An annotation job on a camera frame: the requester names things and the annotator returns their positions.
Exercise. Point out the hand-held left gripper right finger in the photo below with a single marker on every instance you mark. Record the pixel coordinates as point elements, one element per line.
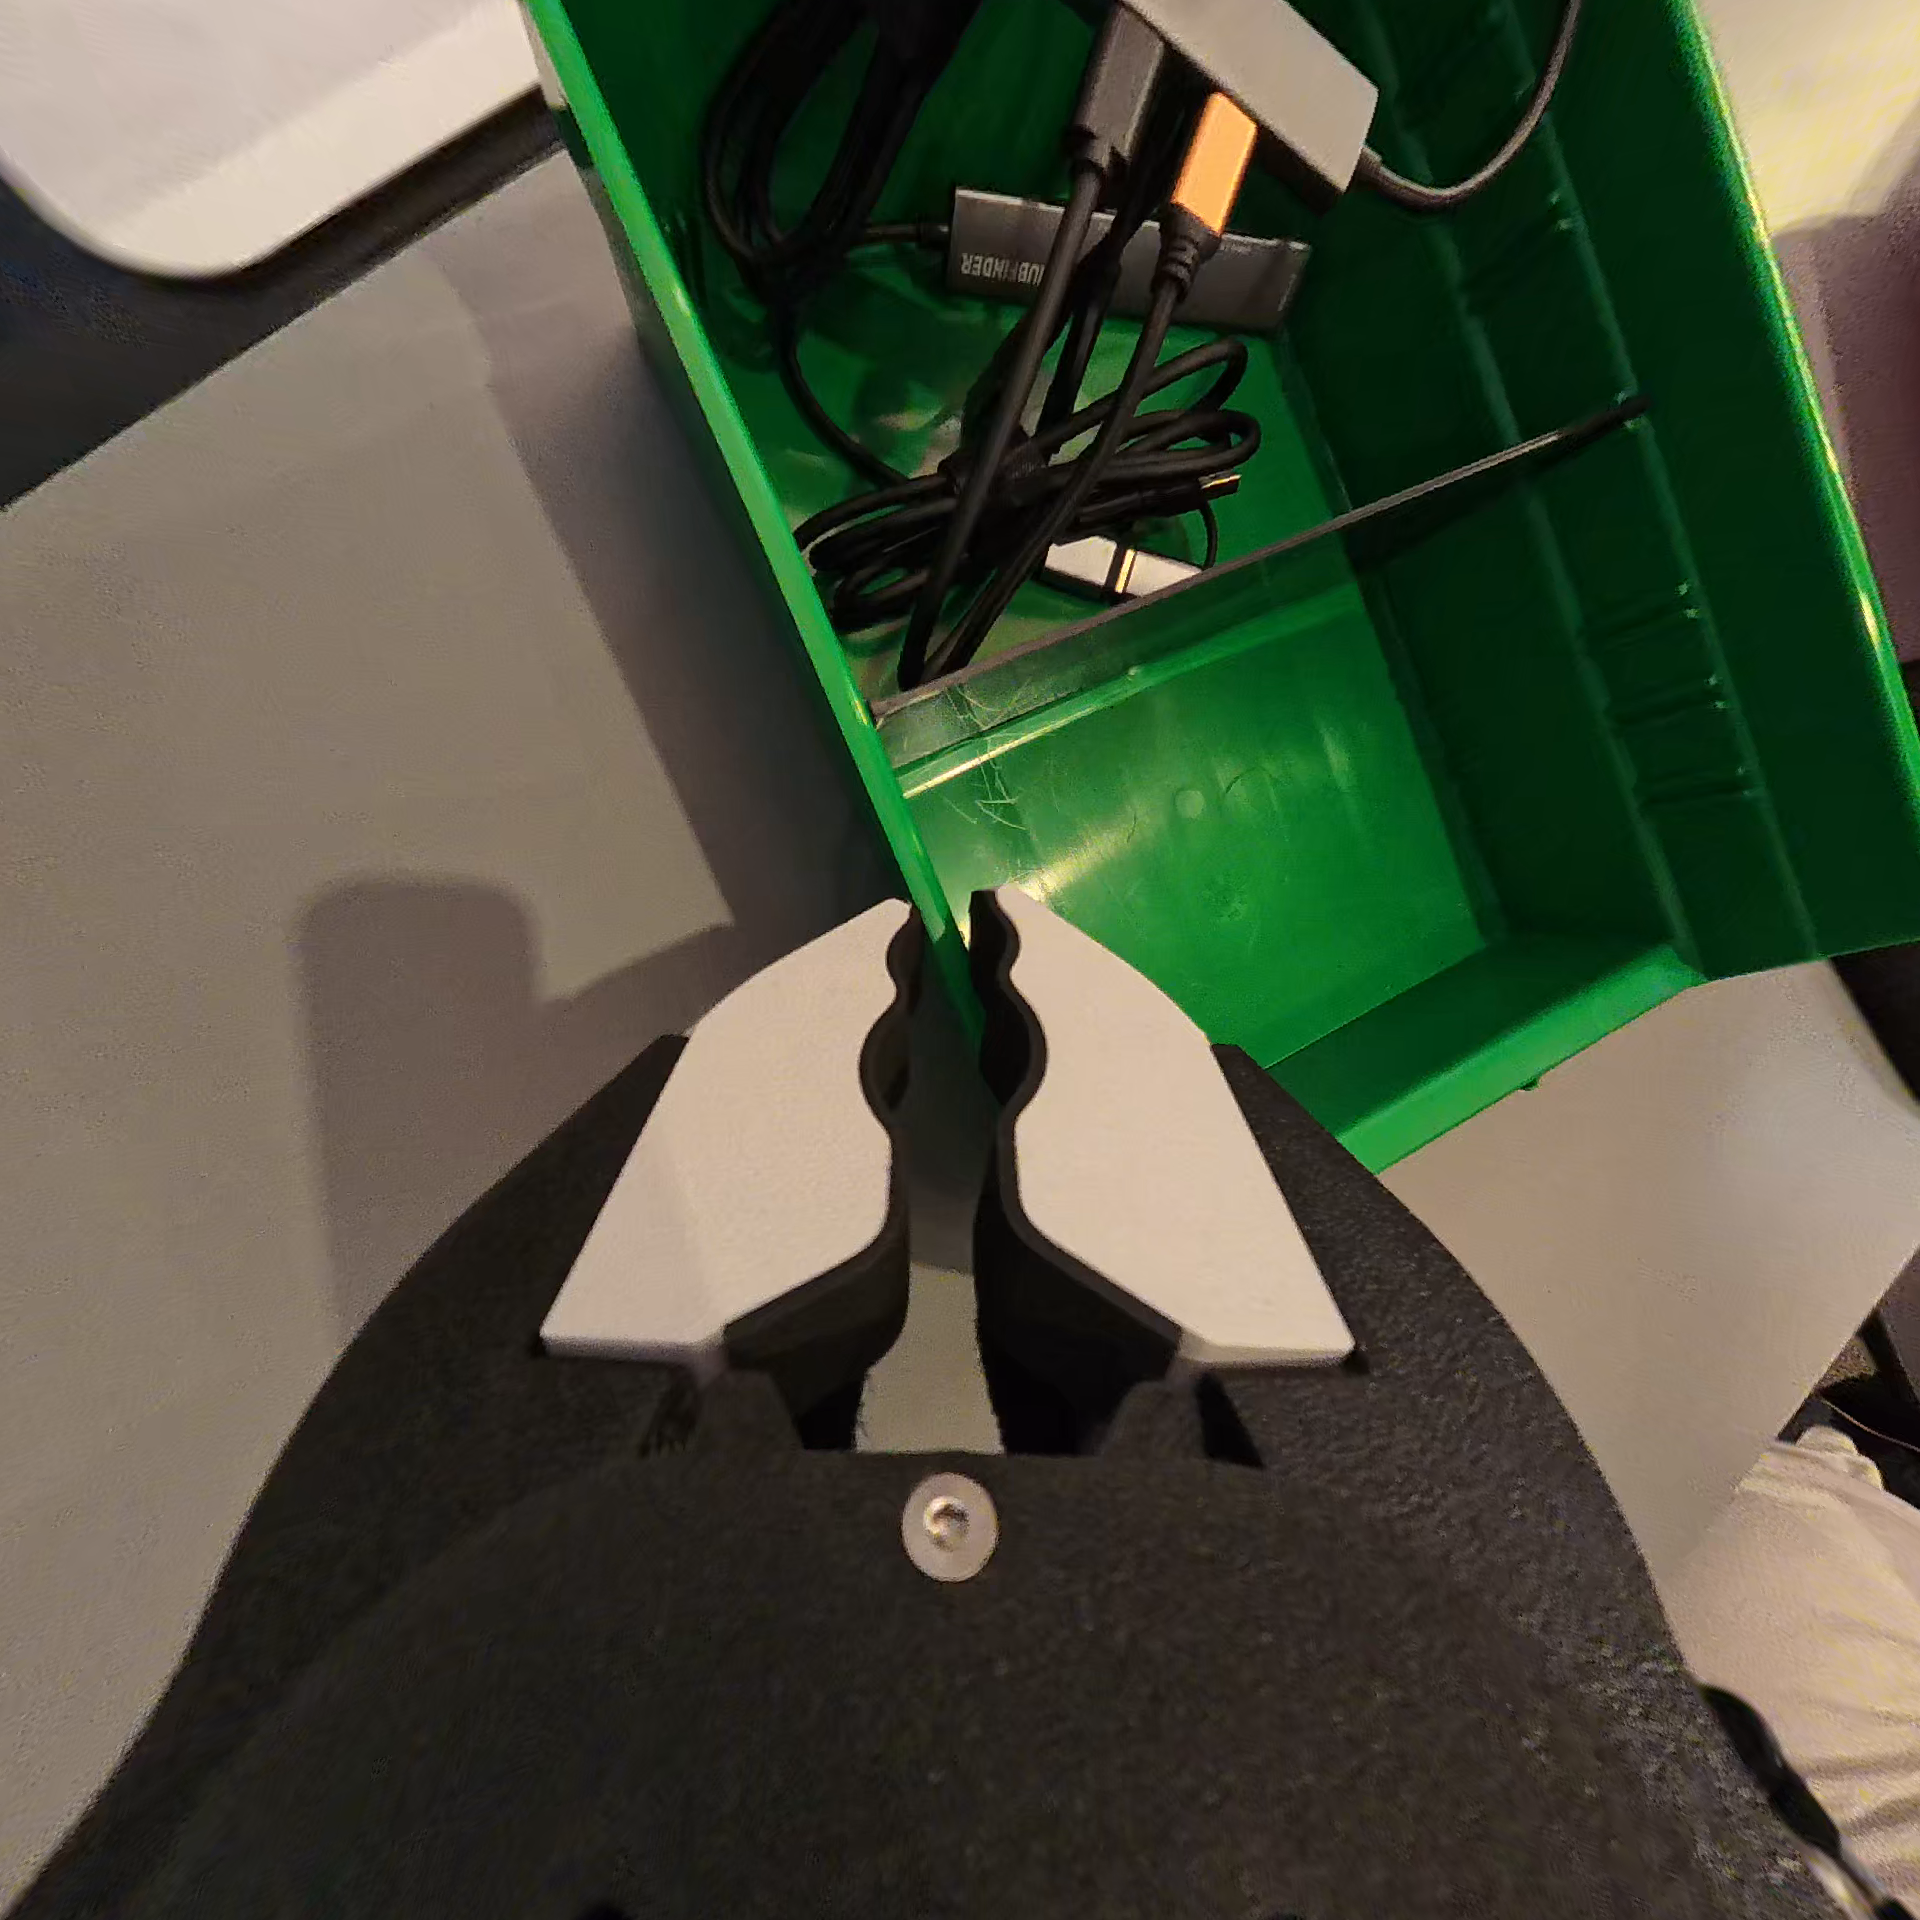
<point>1156,1200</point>

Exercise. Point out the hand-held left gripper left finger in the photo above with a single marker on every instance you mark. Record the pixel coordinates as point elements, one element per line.
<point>751,1200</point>

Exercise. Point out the green plastic bin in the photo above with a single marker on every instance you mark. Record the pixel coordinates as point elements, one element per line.
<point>1277,840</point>

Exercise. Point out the silver usb hub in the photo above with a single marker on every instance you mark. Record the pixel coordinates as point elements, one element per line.
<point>1277,75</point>

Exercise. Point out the dark grey usb hub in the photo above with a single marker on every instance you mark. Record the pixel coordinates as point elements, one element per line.
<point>1260,285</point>

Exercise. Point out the person's white clothing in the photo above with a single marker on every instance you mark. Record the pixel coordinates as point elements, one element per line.
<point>1815,1622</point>

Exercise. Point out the dark blue table mat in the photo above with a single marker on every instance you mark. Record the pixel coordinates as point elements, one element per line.
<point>61,389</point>

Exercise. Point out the white stand base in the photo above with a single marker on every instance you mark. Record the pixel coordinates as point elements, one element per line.
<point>226,119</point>

